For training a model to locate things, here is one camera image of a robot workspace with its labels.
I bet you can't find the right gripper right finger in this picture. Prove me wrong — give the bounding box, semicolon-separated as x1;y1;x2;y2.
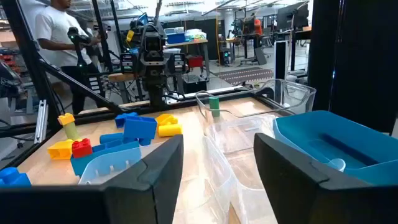
253;133;398;224

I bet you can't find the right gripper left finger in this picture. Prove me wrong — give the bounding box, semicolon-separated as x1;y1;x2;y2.
0;134;184;224

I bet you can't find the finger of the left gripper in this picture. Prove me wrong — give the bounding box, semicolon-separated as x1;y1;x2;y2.
169;52;188;75
119;52;136;75

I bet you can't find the long blue block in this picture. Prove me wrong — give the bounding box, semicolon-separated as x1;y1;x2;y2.
70;139;142;185

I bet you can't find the medium yellow block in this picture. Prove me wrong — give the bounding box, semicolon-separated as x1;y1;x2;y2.
47;138;74;161
155;113;178;127

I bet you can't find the medium blue block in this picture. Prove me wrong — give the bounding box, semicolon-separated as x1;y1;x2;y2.
114;111;139;129
123;116;158;147

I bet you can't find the small red block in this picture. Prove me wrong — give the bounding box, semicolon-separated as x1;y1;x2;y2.
71;138;93;159

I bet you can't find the blue cylinder block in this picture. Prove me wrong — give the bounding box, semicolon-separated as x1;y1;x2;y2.
99;133;125;147

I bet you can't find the small yellow block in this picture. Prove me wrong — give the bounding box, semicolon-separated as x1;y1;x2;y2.
57;113;76;126

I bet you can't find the blue two-stud block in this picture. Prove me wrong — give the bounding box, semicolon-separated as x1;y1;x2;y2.
0;166;32;187

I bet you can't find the red box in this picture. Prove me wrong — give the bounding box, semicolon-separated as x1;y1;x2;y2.
187;55;204;69

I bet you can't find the blue storage crate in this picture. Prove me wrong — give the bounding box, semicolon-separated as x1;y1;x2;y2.
166;27;187;45

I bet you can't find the wooden top desk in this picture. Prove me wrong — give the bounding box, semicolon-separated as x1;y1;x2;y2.
164;38;211;82

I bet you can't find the black box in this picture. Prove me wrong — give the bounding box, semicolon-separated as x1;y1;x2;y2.
182;74;208;94

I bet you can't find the black diagonal strut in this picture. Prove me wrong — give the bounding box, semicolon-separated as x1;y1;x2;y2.
39;58;127;115

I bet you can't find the striped floor mat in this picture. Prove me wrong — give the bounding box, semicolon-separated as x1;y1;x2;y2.
217;66;275;86

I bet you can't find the person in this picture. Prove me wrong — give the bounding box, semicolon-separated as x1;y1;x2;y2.
34;0;108;115

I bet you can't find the olive green cylinder block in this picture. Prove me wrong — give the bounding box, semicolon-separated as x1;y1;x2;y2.
63;121;82;141

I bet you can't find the teal plastic bin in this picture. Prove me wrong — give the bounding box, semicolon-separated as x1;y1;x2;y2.
272;110;398;187

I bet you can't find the wide clear plastic bin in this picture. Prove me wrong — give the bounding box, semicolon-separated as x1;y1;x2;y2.
204;115;278;190

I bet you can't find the small clear plastic bin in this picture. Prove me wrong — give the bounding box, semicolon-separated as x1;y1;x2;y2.
186;133;279;224

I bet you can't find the black monitor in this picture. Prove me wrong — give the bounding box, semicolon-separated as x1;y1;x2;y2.
275;1;310;31

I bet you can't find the black partition panel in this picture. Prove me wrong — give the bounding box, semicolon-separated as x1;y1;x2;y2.
307;0;398;133

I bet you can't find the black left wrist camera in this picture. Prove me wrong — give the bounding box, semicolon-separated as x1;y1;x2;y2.
139;30;166;60

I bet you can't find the black rig post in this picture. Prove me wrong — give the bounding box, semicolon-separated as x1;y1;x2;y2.
0;0;65;134
91;0;115;75

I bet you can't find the black handheld camera rig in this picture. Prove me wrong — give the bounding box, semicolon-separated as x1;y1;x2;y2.
67;26;94;68

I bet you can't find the silver aluminium bracket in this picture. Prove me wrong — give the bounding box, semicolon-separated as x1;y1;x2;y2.
34;99;50;144

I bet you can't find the clear bin with handle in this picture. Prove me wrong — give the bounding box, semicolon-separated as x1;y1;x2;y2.
195;78;317;121

